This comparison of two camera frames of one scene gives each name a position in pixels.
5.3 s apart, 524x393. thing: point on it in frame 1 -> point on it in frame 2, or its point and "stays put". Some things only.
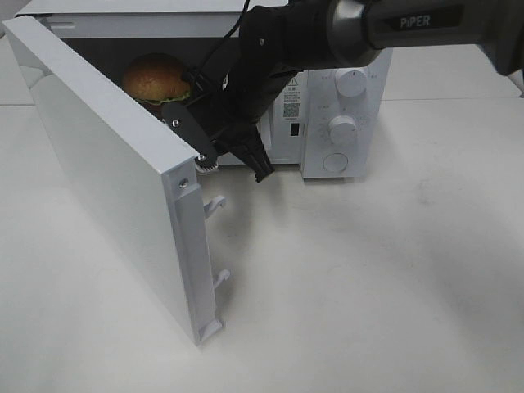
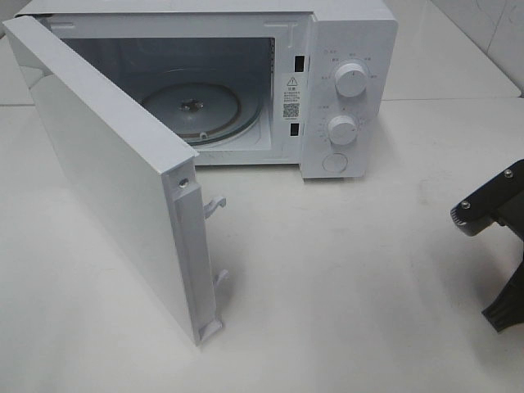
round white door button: x=335 y=162 stays put
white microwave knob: x=342 y=131 stays put
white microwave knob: x=351 y=83 stays put
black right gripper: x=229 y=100 -> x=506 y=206
